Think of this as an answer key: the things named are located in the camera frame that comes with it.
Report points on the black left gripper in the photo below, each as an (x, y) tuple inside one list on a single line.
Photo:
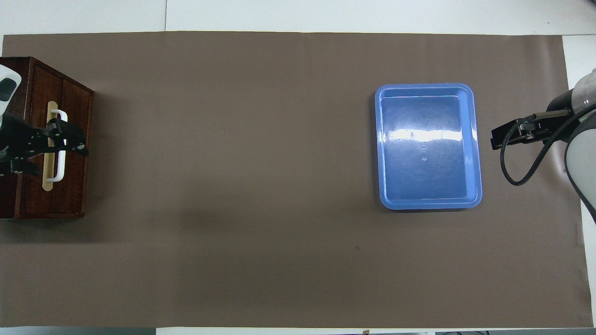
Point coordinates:
[(18, 139)]

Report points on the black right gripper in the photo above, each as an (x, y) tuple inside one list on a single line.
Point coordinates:
[(535, 132)]

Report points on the dark wooden drawer cabinet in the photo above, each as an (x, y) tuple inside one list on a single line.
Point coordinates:
[(9, 204)]

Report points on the blue plastic tray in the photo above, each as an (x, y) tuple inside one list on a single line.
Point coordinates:
[(419, 186)]

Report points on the brown table mat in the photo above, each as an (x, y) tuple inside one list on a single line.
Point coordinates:
[(233, 186)]

